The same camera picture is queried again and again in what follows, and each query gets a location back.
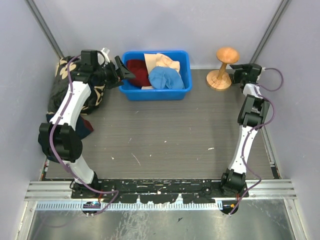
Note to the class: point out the blue plastic bin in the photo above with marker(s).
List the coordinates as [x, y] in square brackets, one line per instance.
[136, 94]

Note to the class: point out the light blue bucket hat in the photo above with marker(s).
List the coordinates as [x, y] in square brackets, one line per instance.
[165, 78]

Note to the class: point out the beige bucket hat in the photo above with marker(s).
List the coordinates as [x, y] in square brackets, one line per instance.
[153, 60]

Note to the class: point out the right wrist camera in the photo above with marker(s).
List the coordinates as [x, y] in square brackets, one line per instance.
[263, 69]

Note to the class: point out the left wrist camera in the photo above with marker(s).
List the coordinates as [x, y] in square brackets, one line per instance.
[103, 55]

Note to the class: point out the wooden hat stand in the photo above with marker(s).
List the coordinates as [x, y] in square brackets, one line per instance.
[219, 79]

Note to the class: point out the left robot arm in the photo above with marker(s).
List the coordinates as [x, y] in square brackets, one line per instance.
[58, 137]

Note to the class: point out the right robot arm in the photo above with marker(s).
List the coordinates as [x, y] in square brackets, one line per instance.
[251, 118]

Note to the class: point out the cream white hat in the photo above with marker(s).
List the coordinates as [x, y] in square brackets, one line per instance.
[147, 88]

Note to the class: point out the black floral blanket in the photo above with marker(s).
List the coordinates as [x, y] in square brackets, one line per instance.
[60, 87]

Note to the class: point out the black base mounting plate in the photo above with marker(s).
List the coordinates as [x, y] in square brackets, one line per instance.
[156, 191]

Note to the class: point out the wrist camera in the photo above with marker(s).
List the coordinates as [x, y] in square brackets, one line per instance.
[103, 55]
[263, 69]

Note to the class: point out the dark red hat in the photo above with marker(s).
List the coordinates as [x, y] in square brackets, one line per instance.
[139, 69]

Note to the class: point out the navy and red cloth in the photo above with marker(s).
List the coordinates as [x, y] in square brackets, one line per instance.
[83, 127]

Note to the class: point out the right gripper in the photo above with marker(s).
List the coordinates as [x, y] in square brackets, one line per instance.
[244, 66]

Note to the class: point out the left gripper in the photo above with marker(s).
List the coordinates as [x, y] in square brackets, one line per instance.
[116, 81]

